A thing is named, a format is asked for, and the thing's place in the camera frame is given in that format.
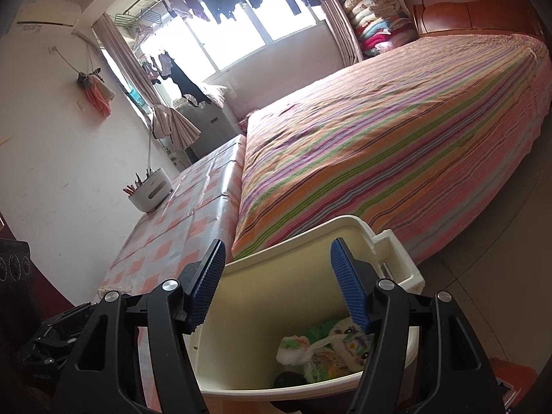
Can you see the pink hanging cloth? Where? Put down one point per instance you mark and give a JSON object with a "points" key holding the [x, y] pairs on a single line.
{"points": [[99, 95]]}

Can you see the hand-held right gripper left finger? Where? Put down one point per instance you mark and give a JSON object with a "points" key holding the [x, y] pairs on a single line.
{"points": [[207, 289]]}

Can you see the grey appliance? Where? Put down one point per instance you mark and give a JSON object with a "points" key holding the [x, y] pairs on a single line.
{"points": [[211, 125]]}

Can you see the cream plastic bin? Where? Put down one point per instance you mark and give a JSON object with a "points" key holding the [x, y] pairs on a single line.
{"points": [[258, 310]]}

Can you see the pink stool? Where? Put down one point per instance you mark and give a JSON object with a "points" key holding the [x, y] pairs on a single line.
{"points": [[248, 121]]}

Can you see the striped bed sheet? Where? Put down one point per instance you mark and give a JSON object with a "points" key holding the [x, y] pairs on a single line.
{"points": [[366, 146]]}

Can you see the black round item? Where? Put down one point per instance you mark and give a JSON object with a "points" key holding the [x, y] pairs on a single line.
{"points": [[287, 380]]}

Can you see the pale printed plastic bag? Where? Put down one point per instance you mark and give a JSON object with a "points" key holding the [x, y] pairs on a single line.
{"points": [[323, 364]]}

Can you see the red plastic stool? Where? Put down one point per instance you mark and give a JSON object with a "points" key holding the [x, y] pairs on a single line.
{"points": [[513, 379]]}

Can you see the tied striped curtain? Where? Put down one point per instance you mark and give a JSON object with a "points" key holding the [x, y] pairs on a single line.
{"points": [[116, 51]]}

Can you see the wooden bed headboard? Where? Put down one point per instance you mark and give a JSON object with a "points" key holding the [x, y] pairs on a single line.
{"points": [[465, 8]]}

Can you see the white air conditioner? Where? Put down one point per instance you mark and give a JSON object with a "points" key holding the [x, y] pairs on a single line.
{"points": [[47, 11]]}

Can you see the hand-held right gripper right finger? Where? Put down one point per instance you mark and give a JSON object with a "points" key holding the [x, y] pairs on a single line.
{"points": [[349, 289]]}

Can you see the cluster of small hanging garments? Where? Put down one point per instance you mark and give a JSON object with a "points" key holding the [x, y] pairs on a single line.
{"points": [[159, 64]]}

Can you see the colourful plush toy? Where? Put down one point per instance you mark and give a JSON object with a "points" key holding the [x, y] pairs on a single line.
{"points": [[345, 340]]}

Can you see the checkered tablecloth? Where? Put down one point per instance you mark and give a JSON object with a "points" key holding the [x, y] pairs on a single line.
{"points": [[185, 215]]}

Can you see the stack of folded quilts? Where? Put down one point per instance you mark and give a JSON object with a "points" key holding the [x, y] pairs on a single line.
{"points": [[371, 21]]}

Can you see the black hanging garment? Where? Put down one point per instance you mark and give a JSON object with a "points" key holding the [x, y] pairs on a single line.
{"points": [[183, 80]]}

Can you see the green wrapper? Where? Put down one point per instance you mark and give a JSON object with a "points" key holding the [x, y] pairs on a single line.
{"points": [[317, 332]]}

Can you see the window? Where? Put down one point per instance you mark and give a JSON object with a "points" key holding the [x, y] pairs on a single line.
{"points": [[241, 39]]}

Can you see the white pillow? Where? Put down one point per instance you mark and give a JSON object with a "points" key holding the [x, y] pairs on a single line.
{"points": [[215, 92]]}

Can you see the white utensil holder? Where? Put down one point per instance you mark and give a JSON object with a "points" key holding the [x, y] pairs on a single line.
{"points": [[151, 194]]}

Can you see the straight striped curtain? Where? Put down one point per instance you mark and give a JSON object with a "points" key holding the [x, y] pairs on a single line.
{"points": [[340, 30]]}

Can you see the black speaker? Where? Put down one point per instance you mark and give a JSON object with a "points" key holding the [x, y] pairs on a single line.
{"points": [[15, 263]]}

